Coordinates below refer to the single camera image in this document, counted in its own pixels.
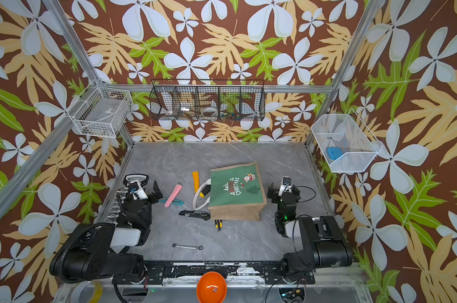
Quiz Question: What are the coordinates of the orange bowl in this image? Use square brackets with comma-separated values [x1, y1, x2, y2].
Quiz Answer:
[196, 271, 227, 303]

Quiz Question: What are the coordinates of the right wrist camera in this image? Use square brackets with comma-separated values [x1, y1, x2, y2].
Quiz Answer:
[279, 177, 292, 196]

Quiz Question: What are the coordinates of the white wire basket left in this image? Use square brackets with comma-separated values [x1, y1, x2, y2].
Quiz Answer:
[68, 80, 132, 138]

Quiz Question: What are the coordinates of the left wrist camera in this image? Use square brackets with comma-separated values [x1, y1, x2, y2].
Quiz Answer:
[126, 180, 148, 200]

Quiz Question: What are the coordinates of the black wire basket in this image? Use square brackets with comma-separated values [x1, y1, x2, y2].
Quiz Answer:
[148, 79, 266, 121]

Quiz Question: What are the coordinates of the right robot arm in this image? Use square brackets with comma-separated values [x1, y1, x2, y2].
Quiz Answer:
[267, 181, 354, 284]

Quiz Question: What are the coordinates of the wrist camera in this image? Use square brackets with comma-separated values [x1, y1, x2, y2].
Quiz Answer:
[126, 180, 148, 200]
[279, 177, 292, 196]

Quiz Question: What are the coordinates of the orange utility knife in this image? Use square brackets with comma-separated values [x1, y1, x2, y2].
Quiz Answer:
[192, 171, 200, 193]

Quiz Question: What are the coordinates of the blue object in basket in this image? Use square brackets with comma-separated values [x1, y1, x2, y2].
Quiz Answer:
[327, 146, 344, 161]

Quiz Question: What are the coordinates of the white mesh basket right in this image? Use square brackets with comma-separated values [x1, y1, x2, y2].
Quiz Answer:
[311, 110, 383, 174]

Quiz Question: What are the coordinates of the yellow tape roll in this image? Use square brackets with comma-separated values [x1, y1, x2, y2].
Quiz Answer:
[70, 281, 103, 303]

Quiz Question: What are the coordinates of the black socket set rail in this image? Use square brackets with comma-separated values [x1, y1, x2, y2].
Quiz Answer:
[116, 174, 149, 225]

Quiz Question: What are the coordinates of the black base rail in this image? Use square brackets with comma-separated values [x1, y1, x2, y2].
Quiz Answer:
[113, 261, 315, 286]

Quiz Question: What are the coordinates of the small silver wrench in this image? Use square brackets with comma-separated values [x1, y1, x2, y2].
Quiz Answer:
[172, 243, 203, 251]

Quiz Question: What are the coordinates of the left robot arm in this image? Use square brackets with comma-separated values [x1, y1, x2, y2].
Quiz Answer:
[49, 174, 163, 284]

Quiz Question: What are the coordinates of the green burlap Christmas tote bag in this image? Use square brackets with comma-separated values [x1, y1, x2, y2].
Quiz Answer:
[192, 162, 267, 222]

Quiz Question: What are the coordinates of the teal utility knife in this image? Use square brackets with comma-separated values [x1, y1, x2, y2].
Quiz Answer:
[159, 199, 184, 205]

